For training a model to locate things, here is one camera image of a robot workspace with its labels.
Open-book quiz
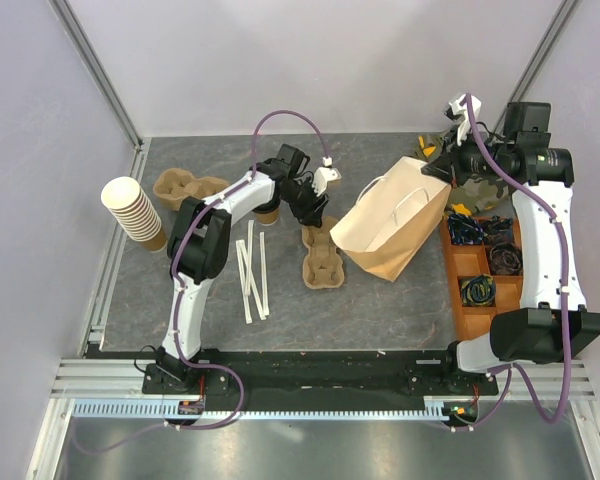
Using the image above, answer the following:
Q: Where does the grey slotted cable duct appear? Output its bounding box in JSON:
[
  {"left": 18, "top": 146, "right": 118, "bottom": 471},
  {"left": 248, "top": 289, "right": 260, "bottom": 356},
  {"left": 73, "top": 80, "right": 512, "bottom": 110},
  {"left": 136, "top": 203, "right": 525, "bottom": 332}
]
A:
[{"left": 72, "top": 398, "right": 451, "bottom": 421}]

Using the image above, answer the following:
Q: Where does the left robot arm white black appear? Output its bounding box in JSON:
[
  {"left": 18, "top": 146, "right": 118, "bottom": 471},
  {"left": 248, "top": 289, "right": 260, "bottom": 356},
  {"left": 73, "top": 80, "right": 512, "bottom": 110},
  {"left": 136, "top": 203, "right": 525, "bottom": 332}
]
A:
[{"left": 156, "top": 144, "right": 341, "bottom": 393}]

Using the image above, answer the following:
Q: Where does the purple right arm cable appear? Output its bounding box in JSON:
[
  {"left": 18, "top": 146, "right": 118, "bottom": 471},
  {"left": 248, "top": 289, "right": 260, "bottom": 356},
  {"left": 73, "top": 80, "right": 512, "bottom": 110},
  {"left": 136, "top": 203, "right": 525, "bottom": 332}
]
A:
[{"left": 424, "top": 91, "right": 573, "bottom": 434}]

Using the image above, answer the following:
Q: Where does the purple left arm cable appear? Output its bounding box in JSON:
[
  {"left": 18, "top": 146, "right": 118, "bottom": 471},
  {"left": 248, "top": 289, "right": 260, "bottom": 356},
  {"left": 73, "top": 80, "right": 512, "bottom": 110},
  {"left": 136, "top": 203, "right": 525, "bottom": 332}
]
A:
[{"left": 71, "top": 109, "right": 334, "bottom": 455}]

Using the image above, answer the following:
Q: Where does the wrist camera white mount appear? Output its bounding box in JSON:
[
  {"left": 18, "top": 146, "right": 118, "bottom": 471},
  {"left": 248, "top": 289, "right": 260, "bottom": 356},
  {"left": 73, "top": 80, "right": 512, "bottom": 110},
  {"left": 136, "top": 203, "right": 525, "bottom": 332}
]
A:
[
  {"left": 312, "top": 157, "right": 341, "bottom": 196},
  {"left": 444, "top": 94, "right": 482, "bottom": 146}
]

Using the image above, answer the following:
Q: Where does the dark blue striped rolled item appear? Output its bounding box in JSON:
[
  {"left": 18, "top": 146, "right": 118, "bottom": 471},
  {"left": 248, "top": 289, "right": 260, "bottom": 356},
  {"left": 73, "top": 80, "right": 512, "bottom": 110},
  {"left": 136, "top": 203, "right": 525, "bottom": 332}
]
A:
[{"left": 447, "top": 213, "right": 485, "bottom": 246}]

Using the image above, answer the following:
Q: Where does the dark floral rolled item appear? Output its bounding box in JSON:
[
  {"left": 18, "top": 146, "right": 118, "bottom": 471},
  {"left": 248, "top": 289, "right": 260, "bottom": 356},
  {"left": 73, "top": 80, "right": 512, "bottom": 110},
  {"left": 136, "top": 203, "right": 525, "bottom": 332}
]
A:
[{"left": 488, "top": 242, "right": 523, "bottom": 276}]

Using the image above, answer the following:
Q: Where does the single brown pulp cup carrier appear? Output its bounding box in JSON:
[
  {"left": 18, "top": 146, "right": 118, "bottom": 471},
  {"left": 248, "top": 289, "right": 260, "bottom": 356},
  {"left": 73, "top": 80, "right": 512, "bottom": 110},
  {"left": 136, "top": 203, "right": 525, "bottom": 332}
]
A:
[{"left": 302, "top": 216, "right": 345, "bottom": 290}]

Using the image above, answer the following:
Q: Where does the brown paper bag with handles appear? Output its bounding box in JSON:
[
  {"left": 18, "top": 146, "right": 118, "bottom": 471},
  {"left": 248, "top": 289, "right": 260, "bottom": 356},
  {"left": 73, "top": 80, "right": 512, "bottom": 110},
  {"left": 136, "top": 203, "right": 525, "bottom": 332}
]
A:
[{"left": 330, "top": 156, "right": 451, "bottom": 282}]

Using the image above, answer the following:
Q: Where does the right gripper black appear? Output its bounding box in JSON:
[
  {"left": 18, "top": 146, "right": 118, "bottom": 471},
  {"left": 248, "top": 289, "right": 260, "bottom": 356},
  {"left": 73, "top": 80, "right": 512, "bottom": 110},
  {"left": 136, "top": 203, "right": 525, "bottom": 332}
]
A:
[{"left": 423, "top": 122, "right": 514, "bottom": 189}]

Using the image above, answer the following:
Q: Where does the stack of paper cups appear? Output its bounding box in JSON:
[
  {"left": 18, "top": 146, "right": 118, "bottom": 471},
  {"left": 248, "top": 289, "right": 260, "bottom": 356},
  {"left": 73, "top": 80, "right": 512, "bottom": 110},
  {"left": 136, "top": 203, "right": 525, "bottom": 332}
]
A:
[{"left": 100, "top": 176, "right": 167, "bottom": 252}]

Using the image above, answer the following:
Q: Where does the white wrapped straw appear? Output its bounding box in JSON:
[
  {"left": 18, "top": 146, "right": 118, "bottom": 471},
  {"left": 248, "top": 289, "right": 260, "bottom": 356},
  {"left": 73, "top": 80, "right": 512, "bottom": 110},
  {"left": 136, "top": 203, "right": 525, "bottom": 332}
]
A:
[
  {"left": 236, "top": 240, "right": 252, "bottom": 325},
  {"left": 244, "top": 219, "right": 255, "bottom": 282},
  {"left": 240, "top": 242, "right": 267, "bottom": 320},
  {"left": 259, "top": 231, "right": 270, "bottom": 318}
]

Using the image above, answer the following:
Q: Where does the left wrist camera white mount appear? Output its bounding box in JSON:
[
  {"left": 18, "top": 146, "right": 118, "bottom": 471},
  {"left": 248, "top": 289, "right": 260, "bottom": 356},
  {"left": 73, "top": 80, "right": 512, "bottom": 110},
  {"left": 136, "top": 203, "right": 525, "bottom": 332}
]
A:
[{"left": 312, "top": 157, "right": 341, "bottom": 196}]

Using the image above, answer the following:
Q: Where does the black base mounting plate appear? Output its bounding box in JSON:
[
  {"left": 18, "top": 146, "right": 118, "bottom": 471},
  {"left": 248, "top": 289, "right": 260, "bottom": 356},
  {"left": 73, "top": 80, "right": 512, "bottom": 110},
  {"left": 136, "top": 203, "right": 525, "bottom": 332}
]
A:
[{"left": 142, "top": 349, "right": 498, "bottom": 411}]

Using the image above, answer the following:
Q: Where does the camouflage folded cloth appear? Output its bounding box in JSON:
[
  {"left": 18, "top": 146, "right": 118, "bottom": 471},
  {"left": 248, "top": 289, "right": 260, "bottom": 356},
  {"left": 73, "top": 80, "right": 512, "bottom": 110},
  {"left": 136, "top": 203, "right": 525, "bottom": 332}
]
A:
[{"left": 414, "top": 131, "right": 509, "bottom": 215}]

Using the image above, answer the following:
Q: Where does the orange wooden compartment tray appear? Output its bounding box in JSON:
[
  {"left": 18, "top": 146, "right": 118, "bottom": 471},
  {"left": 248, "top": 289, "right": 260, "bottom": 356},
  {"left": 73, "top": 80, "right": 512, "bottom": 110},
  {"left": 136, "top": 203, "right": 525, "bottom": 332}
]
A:
[{"left": 440, "top": 214, "right": 523, "bottom": 340}]

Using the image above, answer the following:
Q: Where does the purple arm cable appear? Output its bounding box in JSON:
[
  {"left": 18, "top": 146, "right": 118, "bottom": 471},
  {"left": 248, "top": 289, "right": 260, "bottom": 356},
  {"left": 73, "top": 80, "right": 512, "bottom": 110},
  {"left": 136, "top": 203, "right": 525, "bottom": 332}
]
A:
[
  {"left": 71, "top": 109, "right": 334, "bottom": 455},
  {"left": 424, "top": 91, "right": 573, "bottom": 434}
]

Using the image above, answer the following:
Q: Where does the brown paper coffee cup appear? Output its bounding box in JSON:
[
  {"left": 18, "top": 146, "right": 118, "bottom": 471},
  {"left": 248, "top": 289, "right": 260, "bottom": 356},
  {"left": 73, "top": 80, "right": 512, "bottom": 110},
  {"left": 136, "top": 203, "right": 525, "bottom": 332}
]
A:
[{"left": 254, "top": 207, "right": 280, "bottom": 226}]

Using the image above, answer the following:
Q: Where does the black rolled item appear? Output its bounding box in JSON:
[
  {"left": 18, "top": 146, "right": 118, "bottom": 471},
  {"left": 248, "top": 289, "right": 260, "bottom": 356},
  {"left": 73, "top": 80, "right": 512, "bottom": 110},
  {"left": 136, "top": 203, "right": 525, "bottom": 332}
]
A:
[{"left": 480, "top": 215, "right": 514, "bottom": 245}]

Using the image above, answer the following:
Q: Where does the blue yellow rolled item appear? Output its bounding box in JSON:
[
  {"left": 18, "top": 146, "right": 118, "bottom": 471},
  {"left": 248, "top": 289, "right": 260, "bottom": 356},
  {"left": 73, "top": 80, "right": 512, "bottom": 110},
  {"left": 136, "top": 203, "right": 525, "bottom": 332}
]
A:
[{"left": 459, "top": 274, "right": 496, "bottom": 307}]

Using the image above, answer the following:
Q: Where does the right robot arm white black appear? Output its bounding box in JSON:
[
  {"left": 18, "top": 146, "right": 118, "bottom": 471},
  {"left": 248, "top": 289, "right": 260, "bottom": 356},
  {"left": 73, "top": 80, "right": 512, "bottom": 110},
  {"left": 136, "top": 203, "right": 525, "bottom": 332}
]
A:
[{"left": 422, "top": 94, "right": 600, "bottom": 394}]

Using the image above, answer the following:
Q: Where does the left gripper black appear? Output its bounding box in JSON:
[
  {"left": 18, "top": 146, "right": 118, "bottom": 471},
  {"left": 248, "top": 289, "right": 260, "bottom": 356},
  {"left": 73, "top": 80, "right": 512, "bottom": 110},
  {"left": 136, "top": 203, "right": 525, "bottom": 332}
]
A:
[{"left": 279, "top": 177, "right": 330, "bottom": 230}]

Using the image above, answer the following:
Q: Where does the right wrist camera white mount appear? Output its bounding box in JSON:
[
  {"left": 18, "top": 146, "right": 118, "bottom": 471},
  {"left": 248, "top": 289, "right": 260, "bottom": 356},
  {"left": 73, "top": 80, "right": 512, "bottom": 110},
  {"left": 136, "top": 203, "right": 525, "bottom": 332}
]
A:
[{"left": 444, "top": 94, "right": 482, "bottom": 146}]

